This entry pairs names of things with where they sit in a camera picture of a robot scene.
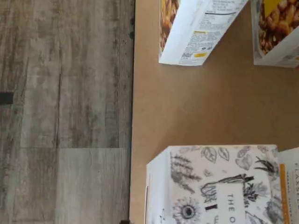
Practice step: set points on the white floral box yellow strip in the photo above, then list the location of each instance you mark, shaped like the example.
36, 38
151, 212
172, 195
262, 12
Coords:
289, 186
210, 186

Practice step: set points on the yellow purely elizabeth granola box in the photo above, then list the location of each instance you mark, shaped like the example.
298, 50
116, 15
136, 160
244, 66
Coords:
275, 28
198, 23

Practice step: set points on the black floor strip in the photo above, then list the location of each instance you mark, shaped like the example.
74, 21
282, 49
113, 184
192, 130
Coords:
5, 98

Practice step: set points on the black metal shelving rack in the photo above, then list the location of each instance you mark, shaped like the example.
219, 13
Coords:
130, 70

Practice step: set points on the particle board shelf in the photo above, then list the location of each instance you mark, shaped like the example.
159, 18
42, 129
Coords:
198, 105

